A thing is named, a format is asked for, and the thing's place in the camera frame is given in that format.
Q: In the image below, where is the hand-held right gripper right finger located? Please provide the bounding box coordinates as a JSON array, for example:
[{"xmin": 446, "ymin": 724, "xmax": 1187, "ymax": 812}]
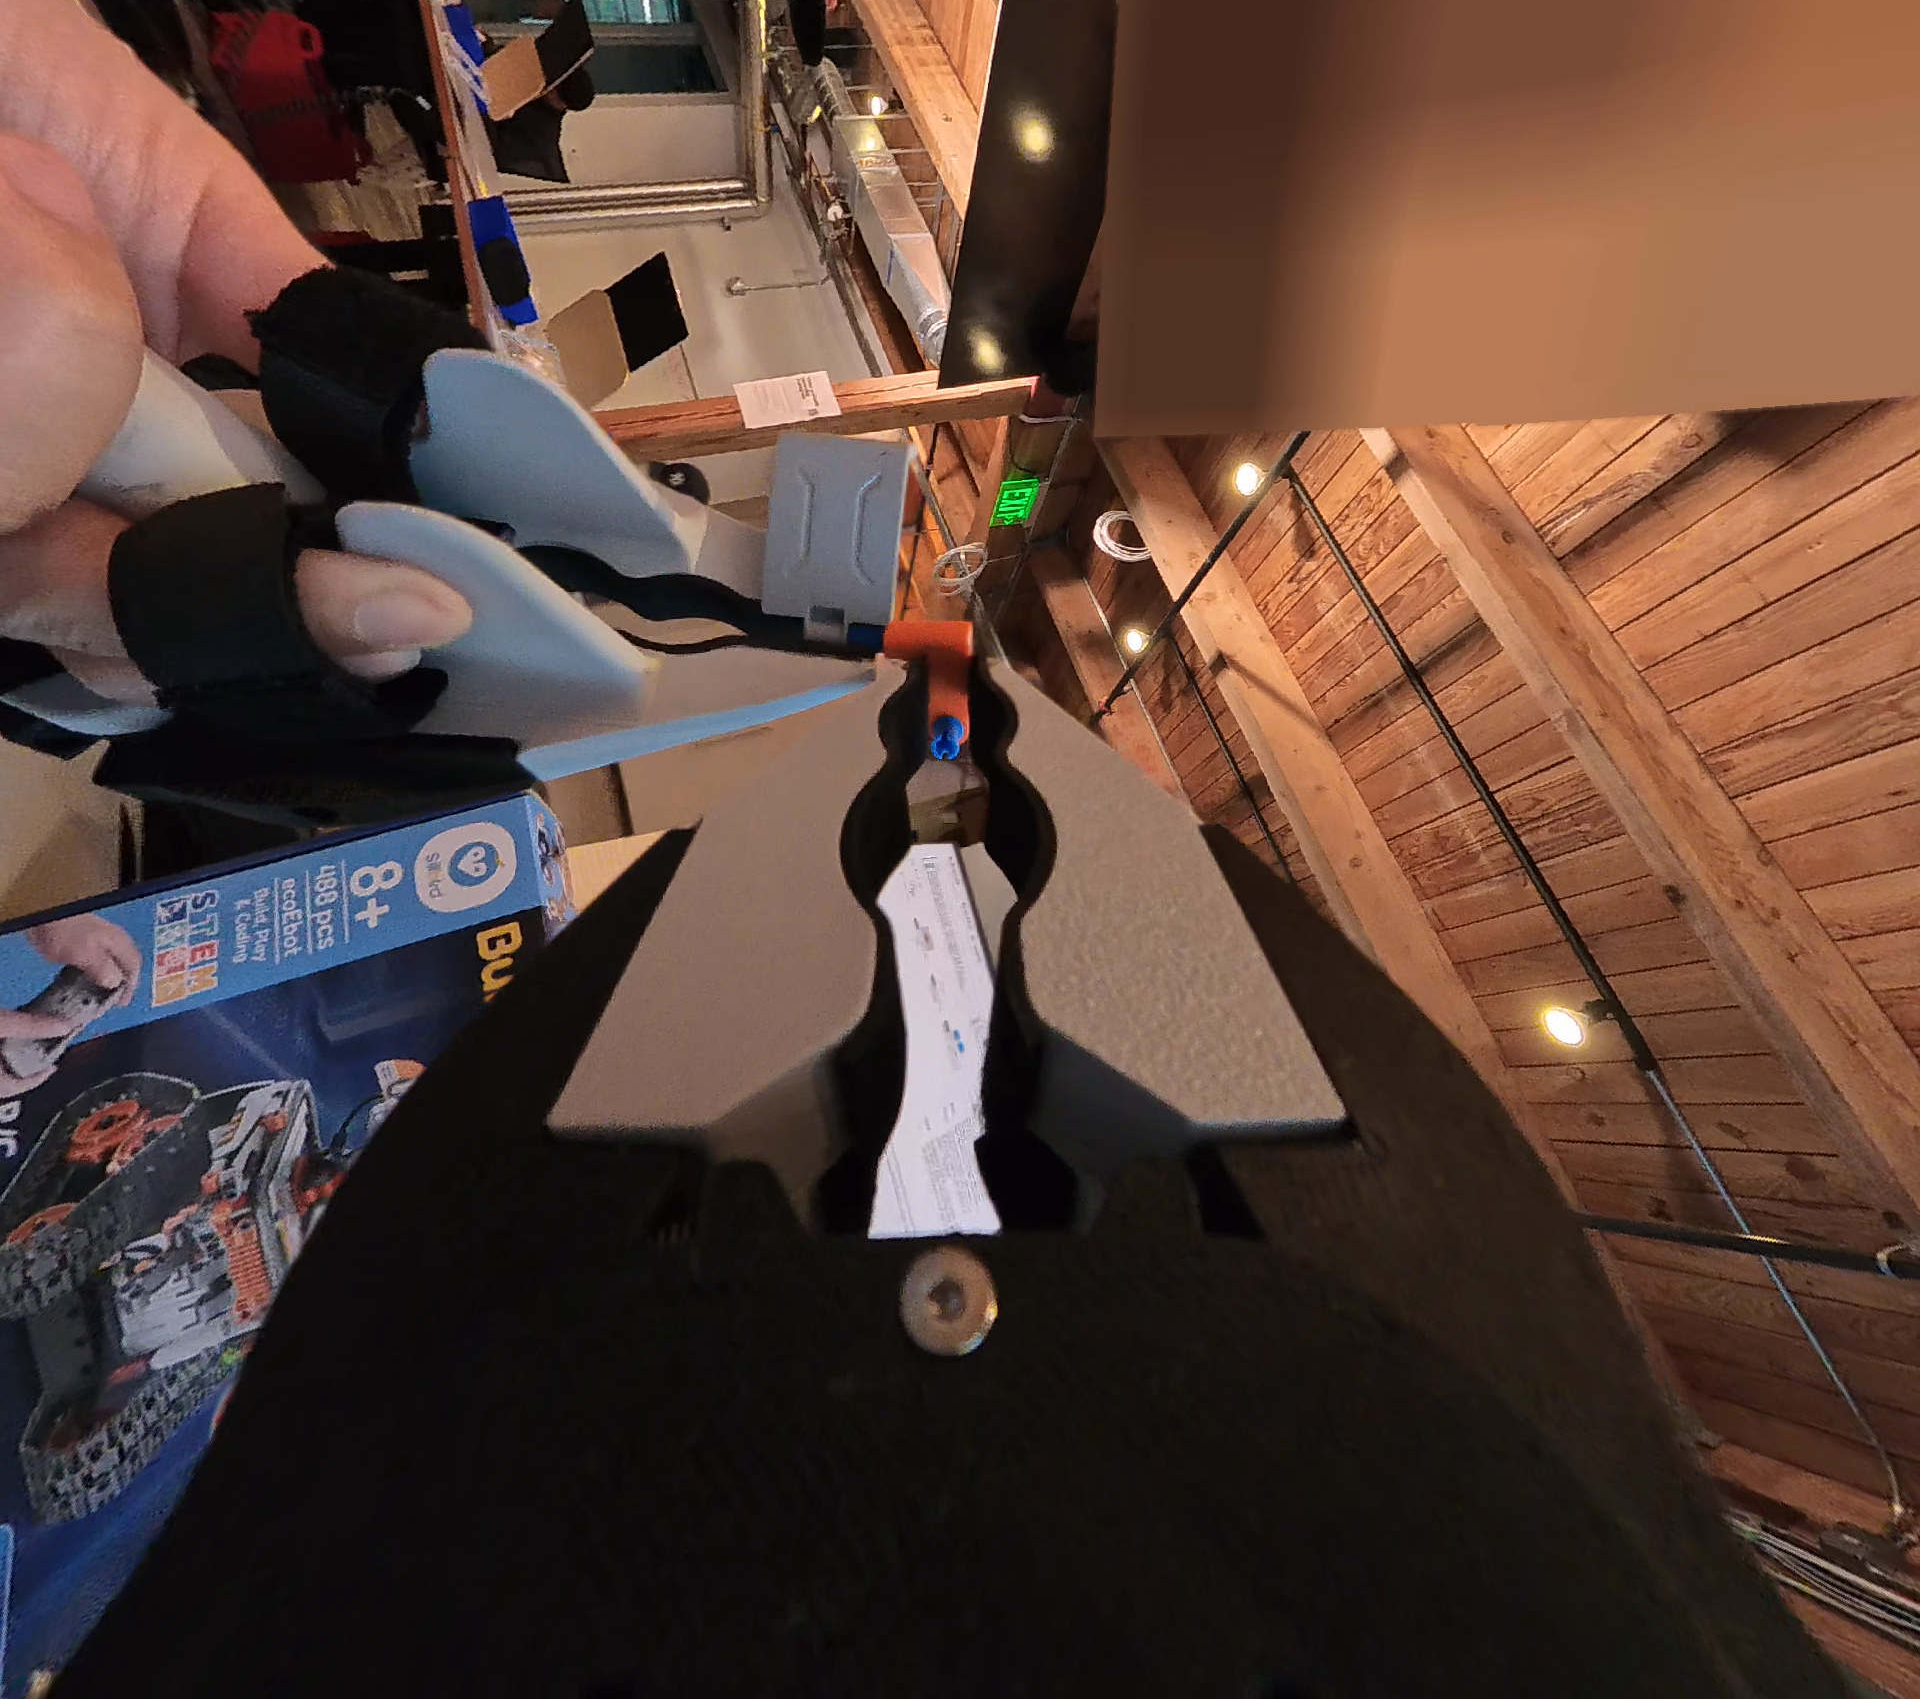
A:
[{"xmin": 966, "ymin": 656, "xmax": 1350, "ymax": 1236}]

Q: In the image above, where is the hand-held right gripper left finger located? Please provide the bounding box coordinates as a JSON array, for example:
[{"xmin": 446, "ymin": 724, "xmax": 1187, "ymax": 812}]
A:
[{"xmin": 546, "ymin": 662, "xmax": 917, "ymax": 1236}]

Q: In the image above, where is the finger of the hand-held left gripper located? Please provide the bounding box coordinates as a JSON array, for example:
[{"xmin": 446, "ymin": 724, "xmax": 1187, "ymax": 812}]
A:
[
  {"xmin": 332, "ymin": 503, "xmax": 883, "ymax": 784},
  {"xmin": 408, "ymin": 351, "xmax": 773, "ymax": 618}
]

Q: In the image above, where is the grey toy panel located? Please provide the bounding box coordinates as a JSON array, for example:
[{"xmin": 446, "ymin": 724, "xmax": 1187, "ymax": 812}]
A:
[{"xmin": 761, "ymin": 429, "xmax": 920, "ymax": 624}]

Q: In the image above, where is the orange toy connector piece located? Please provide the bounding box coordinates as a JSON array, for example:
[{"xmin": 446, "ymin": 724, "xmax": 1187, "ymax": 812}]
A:
[{"xmin": 882, "ymin": 620, "xmax": 980, "ymax": 724}]

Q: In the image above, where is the person's left hand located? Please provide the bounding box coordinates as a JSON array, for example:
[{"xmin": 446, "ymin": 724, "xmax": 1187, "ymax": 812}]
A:
[{"xmin": 0, "ymin": 0, "xmax": 475, "ymax": 682}]

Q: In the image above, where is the wood and black chair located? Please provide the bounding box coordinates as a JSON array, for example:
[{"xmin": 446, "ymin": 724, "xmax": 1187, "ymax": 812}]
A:
[
  {"xmin": 542, "ymin": 253, "xmax": 691, "ymax": 413},
  {"xmin": 475, "ymin": 3, "xmax": 598, "ymax": 125}
]

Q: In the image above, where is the blue bin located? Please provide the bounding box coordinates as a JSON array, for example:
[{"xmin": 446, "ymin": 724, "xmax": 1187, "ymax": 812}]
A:
[{"xmin": 463, "ymin": 197, "xmax": 539, "ymax": 329}]

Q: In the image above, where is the printed paper sheet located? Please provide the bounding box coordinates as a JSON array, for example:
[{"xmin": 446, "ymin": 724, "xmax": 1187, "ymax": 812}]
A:
[{"xmin": 865, "ymin": 842, "xmax": 1003, "ymax": 1240}]

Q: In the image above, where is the long wooden table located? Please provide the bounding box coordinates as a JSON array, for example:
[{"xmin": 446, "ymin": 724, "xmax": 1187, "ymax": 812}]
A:
[{"xmin": 364, "ymin": 0, "xmax": 519, "ymax": 345}]

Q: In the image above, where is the blue toy robot box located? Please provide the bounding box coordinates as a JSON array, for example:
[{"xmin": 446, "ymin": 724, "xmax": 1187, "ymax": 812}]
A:
[{"xmin": 0, "ymin": 792, "xmax": 580, "ymax": 1699}]

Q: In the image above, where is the silver pipe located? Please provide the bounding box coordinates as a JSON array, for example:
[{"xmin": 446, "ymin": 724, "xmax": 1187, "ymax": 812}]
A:
[{"xmin": 501, "ymin": 0, "xmax": 782, "ymax": 225}]

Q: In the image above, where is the black hanging panel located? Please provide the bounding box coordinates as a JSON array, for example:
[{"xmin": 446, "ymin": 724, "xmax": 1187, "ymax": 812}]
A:
[{"xmin": 936, "ymin": 0, "xmax": 1146, "ymax": 397}]

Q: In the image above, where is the black ceiling light rail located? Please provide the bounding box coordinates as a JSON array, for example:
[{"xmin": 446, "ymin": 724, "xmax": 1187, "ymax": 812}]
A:
[{"xmin": 1282, "ymin": 433, "xmax": 1920, "ymax": 1536}]

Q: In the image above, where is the wooden post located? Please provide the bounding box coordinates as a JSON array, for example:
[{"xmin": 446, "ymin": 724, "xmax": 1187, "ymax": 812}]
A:
[{"xmin": 596, "ymin": 373, "xmax": 1040, "ymax": 461}]

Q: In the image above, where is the silver air duct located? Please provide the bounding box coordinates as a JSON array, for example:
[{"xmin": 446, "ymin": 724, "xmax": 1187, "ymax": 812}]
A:
[{"xmin": 810, "ymin": 57, "xmax": 957, "ymax": 371}]

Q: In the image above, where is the bundle of ceiling cables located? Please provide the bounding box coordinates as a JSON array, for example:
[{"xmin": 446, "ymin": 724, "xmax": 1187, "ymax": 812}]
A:
[{"xmin": 1724, "ymin": 1504, "xmax": 1920, "ymax": 1648}]

